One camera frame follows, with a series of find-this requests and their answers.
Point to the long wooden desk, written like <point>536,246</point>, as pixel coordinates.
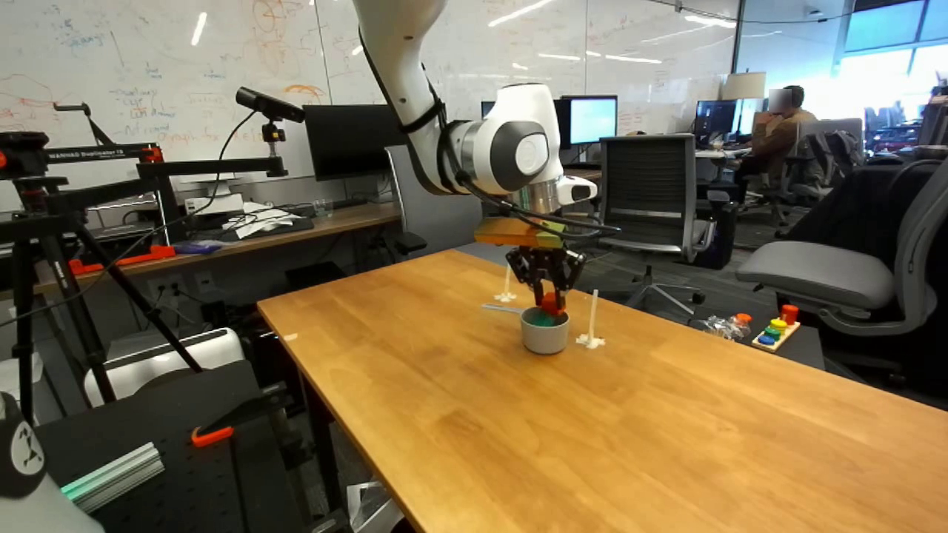
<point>296,230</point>

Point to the clear plastic stand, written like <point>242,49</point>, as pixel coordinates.
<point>589,342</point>
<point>505,298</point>

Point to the grey measuring cup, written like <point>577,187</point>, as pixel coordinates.
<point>545,335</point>

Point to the beige lampshade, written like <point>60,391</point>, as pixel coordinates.
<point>745,86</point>

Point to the seated person in tan shirt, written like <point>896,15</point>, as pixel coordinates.
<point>780,136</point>

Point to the small colourful plastic toy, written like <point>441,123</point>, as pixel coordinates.
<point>728,326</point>

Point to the grey office chair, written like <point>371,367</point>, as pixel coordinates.
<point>819,276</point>
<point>834,153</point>
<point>423,212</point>

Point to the silver metal tube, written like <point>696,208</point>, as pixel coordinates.
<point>112,479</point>

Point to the orange clamp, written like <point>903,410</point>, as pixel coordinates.
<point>210,436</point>

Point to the tan wrist camera mount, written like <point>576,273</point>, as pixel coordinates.
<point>512,233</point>

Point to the lit computer monitor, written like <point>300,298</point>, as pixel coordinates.
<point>592,120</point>

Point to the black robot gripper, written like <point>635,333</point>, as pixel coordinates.
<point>542,258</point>

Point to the black mesh office chair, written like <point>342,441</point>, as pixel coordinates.
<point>647,187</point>

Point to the low black table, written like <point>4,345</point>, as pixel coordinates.
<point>811,345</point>

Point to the white papers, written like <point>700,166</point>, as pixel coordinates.
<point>259,221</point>

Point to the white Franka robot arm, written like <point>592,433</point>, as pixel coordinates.
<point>462,129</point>

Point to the black cap with white logo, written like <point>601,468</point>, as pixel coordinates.
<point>19,447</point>

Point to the black tripod with boom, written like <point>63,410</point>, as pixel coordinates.
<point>38,212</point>

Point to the black computer monitor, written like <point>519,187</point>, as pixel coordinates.
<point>715,120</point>

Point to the red flat tool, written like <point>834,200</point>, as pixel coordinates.
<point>123,261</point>

